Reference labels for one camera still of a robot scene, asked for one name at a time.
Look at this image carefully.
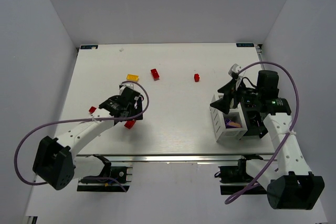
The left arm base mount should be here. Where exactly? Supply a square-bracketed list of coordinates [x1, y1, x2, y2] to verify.
[77, 163, 133, 193]

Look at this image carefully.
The small red lego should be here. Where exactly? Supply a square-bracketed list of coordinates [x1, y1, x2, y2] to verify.
[194, 73, 200, 82]

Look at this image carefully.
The left blue corner label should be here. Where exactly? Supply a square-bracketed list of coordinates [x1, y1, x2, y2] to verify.
[80, 45, 98, 50]

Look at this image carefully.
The yellow lego brick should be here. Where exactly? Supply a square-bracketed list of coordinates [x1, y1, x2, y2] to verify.
[127, 74, 139, 82]

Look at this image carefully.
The purple butterfly lego block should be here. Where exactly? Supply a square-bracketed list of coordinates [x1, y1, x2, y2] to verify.
[232, 121, 241, 128]

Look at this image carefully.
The red lego brick top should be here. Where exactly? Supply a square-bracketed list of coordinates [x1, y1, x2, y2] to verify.
[150, 69, 160, 81]

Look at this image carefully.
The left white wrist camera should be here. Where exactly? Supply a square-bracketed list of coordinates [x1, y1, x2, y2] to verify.
[119, 82, 134, 90]

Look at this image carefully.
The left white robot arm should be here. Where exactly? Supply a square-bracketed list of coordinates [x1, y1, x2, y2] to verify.
[33, 86, 143, 190]

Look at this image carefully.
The right blue corner label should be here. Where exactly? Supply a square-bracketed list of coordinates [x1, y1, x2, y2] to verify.
[236, 43, 255, 47]

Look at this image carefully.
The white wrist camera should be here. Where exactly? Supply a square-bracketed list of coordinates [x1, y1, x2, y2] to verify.
[228, 63, 241, 78]
[119, 82, 134, 90]

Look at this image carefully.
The purple cable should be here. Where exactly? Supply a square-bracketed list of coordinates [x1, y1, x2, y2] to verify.
[225, 61, 299, 205]
[14, 81, 150, 192]

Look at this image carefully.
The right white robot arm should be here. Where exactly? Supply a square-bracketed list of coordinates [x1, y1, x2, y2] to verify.
[210, 70, 325, 210]

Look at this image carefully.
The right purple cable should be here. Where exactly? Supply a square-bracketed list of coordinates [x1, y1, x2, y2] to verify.
[225, 61, 299, 205]

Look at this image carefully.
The white slotted container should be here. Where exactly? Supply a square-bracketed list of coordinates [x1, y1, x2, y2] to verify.
[209, 104, 247, 144]

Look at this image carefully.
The blue corner label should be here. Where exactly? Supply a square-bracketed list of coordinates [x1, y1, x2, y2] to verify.
[236, 43, 255, 47]
[80, 45, 98, 50]

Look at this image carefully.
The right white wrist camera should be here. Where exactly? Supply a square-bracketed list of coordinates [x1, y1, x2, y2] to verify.
[228, 63, 241, 78]

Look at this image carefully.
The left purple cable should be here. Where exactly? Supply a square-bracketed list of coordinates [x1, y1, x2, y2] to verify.
[14, 81, 150, 192]

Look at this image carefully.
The black slotted container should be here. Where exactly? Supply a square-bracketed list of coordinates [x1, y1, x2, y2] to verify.
[241, 103, 268, 138]

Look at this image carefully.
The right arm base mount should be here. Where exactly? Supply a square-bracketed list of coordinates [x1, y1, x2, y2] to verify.
[214, 154, 264, 196]

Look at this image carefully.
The red lego brick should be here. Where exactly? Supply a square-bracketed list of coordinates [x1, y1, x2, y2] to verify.
[89, 106, 97, 114]
[150, 69, 160, 81]
[124, 120, 136, 129]

